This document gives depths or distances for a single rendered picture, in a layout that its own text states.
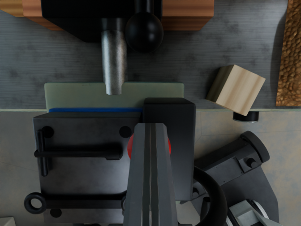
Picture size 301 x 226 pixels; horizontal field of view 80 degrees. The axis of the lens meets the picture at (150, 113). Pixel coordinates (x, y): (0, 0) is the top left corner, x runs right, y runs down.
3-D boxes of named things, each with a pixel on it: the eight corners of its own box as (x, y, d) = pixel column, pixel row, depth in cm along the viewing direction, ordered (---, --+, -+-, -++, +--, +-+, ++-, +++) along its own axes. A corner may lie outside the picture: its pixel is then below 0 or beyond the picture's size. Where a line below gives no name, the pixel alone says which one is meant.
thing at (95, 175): (62, 197, 20) (30, 241, 14) (53, 97, 18) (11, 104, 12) (182, 197, 20) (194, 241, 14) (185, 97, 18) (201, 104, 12)
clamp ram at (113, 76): (87, 91, 23) (49, 98, 14) (83, 29, 22) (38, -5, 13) (157, 91, 23) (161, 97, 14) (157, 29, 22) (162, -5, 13)
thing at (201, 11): (51, 30, 22) (23, 16, 17) (50, 16, 22) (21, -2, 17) (199, 30, 22) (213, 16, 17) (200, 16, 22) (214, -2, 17)
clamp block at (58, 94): (81, 167, 29) (51, 206, 20) (75, 81, 27) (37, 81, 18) (174, 167, 29) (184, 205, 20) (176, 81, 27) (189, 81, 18)
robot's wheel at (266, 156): (261, 136, 97) (242, 126, 117) (253, 141, 98) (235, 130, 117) (275, 166, 101) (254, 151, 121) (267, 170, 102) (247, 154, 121)
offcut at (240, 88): (230, 110, 24) (246, 116, 20) (204, 99, 24) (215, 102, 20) (247, 79, 24) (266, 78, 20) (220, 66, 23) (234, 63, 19)
